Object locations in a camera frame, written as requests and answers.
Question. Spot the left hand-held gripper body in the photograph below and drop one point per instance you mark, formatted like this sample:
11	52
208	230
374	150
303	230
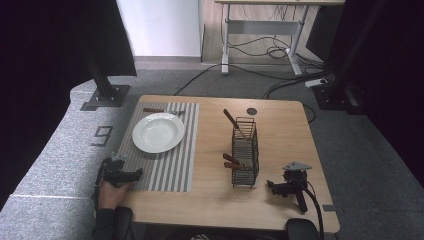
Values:
113	171

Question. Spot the grey table sticker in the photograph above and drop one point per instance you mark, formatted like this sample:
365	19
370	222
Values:
328	208

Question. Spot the black metal stand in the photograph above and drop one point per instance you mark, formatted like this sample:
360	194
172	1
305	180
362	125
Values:
343	90
105	90

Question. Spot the grey round table grommet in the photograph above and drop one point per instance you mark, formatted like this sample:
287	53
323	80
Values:
252	111

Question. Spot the black curtain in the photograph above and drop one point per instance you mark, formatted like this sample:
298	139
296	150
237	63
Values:
396	83
50	66

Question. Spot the white-framed desk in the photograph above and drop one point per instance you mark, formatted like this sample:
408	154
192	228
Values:
263	27

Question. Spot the white power strip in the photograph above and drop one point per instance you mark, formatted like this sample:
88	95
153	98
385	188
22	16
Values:
316	82

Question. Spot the person's left hand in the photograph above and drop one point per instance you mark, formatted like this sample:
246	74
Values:
111	196

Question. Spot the white panel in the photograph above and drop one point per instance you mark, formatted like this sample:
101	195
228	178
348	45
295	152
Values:
160	26

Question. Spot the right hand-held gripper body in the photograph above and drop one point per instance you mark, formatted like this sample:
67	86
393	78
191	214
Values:
295	180

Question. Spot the grey striped placemat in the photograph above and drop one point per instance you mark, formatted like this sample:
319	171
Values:
173	170

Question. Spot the white round plate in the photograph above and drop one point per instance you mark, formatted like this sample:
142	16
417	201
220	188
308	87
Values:
158	132

